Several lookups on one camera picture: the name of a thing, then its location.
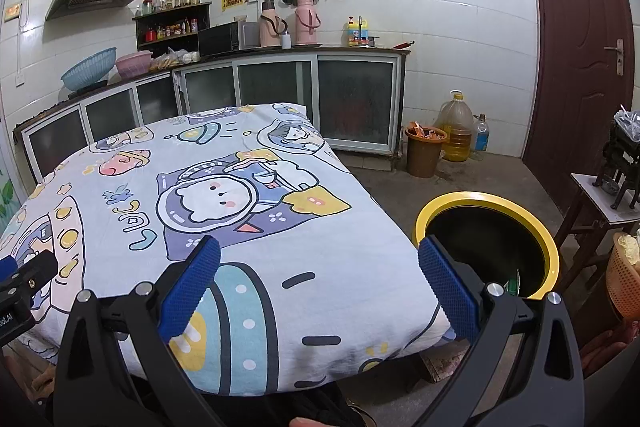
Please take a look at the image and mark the yellow rimmed black trash bin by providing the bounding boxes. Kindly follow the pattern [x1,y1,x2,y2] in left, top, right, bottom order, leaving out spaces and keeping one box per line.
[411,191,562,300]

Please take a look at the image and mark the yellow detergent bottle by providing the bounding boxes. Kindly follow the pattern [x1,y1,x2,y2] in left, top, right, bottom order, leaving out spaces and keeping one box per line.
[347,18,370,46]

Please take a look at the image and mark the reddish sweet potatoes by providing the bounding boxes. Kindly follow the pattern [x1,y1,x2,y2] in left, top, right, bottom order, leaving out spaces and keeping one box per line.
[580,324,633,358]

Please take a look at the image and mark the brown wooden door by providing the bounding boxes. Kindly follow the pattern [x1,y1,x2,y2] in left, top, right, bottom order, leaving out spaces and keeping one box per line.
[517,0,636,228]

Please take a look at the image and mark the blue plastic basket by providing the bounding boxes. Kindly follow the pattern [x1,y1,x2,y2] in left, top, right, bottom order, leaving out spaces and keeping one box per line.
[61,47,118,92]

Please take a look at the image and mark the clear water bottle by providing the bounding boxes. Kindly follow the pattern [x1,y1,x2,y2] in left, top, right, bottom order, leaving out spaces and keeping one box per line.
[472,113,490,152]

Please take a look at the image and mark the light pink thermos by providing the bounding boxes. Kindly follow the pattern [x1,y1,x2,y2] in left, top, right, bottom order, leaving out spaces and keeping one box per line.
[259,0,288,48]

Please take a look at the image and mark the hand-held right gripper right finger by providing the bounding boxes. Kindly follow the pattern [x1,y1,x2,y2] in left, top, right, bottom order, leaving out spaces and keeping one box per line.
[417,235,587,427]

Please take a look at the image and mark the row of glass bottles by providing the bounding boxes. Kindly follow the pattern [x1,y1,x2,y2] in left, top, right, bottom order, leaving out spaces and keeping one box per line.
[140,0,206,15]

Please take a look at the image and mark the dark pink thermos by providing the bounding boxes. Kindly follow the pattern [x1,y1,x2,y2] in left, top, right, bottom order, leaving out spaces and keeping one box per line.
[294,0,321,46]

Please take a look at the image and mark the metal door handle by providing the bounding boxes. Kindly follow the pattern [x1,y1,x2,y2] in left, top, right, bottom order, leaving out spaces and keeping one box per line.
[604,39,626,75]

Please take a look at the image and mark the black cast iron machine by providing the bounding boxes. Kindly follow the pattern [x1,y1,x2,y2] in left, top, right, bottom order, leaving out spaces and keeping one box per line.
[594,109,640,210]

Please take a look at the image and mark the black microwave oven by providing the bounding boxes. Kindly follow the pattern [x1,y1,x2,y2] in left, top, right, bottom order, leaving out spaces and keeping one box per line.
[197,21,261,56]

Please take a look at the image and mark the pink plastic basin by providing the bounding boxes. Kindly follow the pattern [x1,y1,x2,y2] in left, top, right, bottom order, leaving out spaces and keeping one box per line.
[116,51,153,75]

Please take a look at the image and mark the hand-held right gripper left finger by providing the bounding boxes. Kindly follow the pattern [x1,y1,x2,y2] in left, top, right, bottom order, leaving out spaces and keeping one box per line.
[54,235,222,427]

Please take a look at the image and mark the cooking oil jug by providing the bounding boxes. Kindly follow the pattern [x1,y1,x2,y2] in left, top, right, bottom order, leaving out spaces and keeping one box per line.
[434,91,473,162]

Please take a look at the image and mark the row of condiment jars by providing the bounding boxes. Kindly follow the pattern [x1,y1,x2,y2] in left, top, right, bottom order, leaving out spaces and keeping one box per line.
[145,18,200,42]

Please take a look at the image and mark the orange plastic basket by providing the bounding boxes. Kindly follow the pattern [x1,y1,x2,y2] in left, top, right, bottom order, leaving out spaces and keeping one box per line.
[605,232,640,318]

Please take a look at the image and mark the brown plastic bucket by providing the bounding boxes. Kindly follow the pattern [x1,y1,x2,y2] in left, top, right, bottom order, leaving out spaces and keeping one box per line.
[404,122,448,178]

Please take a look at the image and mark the dark wooden spice rack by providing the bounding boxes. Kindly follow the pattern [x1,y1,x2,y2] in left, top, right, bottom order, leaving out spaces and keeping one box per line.
[132,2,213,50]

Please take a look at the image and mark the person's dark clothing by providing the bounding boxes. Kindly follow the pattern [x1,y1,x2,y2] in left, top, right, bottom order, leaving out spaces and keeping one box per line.
[200,382,416,427]

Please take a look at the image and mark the wooden stool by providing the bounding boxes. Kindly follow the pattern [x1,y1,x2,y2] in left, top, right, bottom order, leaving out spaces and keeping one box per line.
[552,172,640,278]

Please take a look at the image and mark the clear bag of food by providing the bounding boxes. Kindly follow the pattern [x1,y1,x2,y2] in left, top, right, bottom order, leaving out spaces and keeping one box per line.
[149,48,201,72]

